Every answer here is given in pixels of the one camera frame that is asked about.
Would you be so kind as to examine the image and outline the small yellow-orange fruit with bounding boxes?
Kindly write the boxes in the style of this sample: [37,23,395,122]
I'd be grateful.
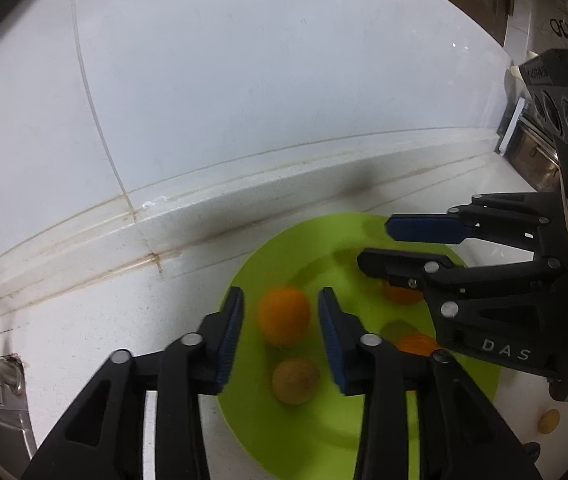
[537,408,561,436]

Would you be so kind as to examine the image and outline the orange tangerine near rim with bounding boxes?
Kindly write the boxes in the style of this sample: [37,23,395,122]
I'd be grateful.
[381,281,424,306]

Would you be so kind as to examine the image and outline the steel cooking pot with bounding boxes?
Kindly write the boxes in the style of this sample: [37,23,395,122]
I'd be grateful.
[505,118,561,193]

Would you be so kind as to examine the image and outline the orange tangerine front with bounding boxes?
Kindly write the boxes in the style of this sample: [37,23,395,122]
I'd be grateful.
[395,333,440,356]

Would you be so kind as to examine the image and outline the green fruit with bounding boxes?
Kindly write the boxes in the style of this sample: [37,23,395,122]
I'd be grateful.
[379,320,418,344]

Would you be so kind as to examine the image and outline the white knife rack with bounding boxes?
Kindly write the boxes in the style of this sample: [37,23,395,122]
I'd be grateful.
[494,96,526,156]

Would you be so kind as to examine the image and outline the green plastic plate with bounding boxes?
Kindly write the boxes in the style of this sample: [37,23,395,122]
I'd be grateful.
[215,212,503,480]

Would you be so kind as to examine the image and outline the yellowish orange fruit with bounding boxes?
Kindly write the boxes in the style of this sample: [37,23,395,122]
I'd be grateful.
[271,358,321,405]

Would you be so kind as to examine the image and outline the black scissors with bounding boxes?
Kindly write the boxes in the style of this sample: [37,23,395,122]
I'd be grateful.
[549,18,568,40]

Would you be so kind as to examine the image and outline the white handled knife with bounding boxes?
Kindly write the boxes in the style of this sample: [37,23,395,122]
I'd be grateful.
[510,49,540,82]

